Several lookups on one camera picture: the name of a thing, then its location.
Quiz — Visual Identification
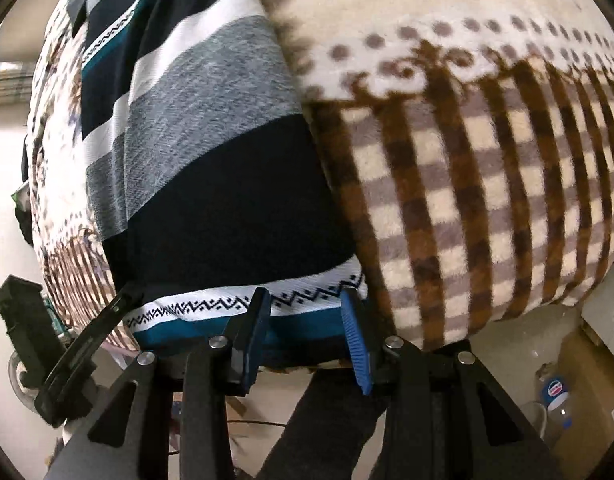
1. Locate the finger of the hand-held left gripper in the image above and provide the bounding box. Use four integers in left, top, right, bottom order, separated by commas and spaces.
0, 275, 56, 387
34, 291, 144, 429

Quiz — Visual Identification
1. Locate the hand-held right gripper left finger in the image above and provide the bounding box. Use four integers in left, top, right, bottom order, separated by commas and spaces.
44, 287, 273, 480

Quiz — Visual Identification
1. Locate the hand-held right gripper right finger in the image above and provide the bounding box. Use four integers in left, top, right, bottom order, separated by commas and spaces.
339, 290, 562, 480

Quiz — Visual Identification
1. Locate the striped knit sweater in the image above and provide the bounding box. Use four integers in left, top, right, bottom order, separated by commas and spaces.
70, 0, 370, 368

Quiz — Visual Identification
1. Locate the plastic bottle blue label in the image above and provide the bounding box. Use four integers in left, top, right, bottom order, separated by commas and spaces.
536, 364, 578, 433

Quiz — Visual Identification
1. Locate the floral checked blanket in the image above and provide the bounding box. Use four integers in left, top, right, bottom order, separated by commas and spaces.
27, 0, 614, 356

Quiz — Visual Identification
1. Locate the large cardboard box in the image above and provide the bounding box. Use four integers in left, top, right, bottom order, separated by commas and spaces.
557, 330, 614, 456

